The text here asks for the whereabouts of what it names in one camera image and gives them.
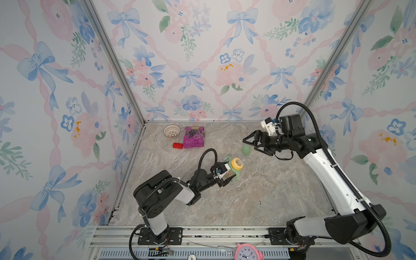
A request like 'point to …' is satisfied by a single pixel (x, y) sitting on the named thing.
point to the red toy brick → (177, 145)
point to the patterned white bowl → (171, 130)
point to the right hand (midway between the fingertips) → (250, 143)
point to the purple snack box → (194, 137)
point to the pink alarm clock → (246, 251)
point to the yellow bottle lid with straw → (236, 163)
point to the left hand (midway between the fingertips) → (232, 167)
